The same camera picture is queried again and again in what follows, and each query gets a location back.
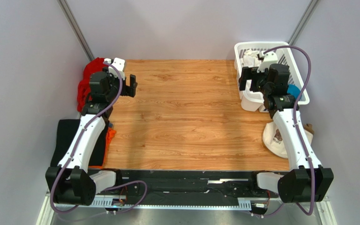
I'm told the aluminium rail frame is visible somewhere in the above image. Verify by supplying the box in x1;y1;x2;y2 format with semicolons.
37;191;337;225

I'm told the white plastic basket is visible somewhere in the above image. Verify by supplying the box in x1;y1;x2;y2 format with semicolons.
234;41;310;113

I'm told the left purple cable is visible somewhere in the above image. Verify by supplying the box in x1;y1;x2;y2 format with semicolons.
49;61;148;215

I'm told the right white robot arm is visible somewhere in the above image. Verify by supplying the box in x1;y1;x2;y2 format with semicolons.
239;63;334;203

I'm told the red t-shirt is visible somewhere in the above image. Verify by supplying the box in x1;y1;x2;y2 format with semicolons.
77;58;105;112

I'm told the white printed t-shirt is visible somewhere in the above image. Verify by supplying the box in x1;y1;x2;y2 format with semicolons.
240;49;261;68

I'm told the cream tote bag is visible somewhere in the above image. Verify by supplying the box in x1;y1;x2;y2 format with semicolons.
262;122;315;159

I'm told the orange t-shirt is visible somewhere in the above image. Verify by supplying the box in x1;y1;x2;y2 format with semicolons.
89;126;116;169

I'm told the teal blue t-shirt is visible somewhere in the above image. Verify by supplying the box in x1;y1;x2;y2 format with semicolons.
287;84;300;99

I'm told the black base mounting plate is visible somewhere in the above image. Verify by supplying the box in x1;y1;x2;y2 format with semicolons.
109;170;278;207

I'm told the black folded t-shirt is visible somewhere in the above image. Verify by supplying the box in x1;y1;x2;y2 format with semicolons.
50;119;109;169

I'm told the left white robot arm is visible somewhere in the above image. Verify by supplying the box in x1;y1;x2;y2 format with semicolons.
45;71;138;206

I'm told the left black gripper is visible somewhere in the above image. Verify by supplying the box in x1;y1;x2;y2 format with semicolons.
102;67;137;102

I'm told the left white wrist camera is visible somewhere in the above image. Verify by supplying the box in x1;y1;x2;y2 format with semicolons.
104;58;127;80

